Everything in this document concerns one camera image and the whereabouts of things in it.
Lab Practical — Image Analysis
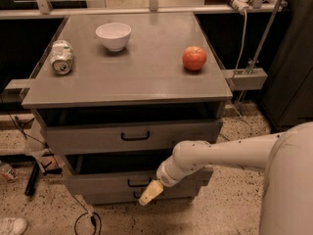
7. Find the grey drawer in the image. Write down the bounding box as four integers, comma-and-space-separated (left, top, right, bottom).
83, 187, 200, 205
62, 149, 214, 197
42, 119, 222, 155

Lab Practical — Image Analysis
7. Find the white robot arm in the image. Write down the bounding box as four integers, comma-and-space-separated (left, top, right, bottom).
139, 122, 313, 235

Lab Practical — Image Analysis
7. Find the grey top drawer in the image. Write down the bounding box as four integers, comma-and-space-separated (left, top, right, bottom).
42, 119, 222, 155

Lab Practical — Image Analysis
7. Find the grey bottom drawer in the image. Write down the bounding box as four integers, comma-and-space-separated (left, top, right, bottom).
83, 187, 200, 205

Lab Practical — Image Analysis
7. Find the grey drawer cabinet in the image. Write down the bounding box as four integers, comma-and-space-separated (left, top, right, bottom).
21, 12, 233, 206

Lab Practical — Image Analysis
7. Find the black clamp tool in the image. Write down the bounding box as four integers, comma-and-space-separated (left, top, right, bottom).
24, 163, 63, 197

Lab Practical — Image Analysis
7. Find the red apple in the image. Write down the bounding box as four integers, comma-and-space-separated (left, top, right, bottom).
182, 46, 206, 71

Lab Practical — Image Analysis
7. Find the plastic bottle on floor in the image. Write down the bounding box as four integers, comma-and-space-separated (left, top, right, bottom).
0, 161, 17, 181

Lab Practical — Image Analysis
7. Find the white sneaker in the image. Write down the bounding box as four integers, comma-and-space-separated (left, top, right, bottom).
0, 217, 27, 235

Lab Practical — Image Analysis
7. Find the white ceramic bowl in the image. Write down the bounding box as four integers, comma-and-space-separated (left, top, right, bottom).
95, 23, 131, 52

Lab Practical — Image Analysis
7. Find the crushed white soda can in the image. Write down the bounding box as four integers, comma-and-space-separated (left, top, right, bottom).
50, 40, 73, 74

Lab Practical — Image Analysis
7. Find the metal diagonal rod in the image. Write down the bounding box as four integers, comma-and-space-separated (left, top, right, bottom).
246, 0, 283, 74

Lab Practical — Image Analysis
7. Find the black floor cable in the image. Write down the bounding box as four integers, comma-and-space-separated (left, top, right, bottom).
0, 95, 103, 235

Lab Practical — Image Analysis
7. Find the grey metal side bracket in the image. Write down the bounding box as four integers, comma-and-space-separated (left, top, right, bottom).
222, 69, 267, 91

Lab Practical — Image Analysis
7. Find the white power cable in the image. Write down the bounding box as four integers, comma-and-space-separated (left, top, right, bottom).
219, 9, 254, 142

